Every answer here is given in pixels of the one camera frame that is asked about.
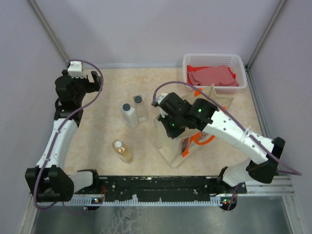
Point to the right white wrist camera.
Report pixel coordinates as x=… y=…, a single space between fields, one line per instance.
x=161 y=97

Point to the amber liquid bottle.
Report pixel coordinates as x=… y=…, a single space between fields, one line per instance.
x=123 y=151

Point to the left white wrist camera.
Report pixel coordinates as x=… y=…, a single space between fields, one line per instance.
x=75 y=69

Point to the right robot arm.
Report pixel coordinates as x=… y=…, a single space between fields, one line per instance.
x=209 y=119

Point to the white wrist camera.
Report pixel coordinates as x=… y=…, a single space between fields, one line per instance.
x=161 y=97
x=75 y=69

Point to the clear bottle black cap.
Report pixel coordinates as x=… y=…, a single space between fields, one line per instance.
x=140 y=108

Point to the red cloth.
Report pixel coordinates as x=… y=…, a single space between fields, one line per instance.
x=211 y=75

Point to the white plastic basket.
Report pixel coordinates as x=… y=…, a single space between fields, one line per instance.
x=231 y=60

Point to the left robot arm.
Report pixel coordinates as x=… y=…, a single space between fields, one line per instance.
x=47 y=181

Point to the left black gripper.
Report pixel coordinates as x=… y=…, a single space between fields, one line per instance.
x=92 y=87

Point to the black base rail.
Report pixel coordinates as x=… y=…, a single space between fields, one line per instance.
x=158 y=188

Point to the aluminium frame rail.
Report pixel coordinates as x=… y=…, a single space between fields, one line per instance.
x=281 y=185

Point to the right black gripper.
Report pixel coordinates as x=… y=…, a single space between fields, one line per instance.
x=171 y=133

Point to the canvas bag orange handles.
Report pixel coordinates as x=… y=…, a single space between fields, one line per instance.
x=175 y=151

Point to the white bottle black cap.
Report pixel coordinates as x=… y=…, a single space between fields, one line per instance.
x=129 y=115

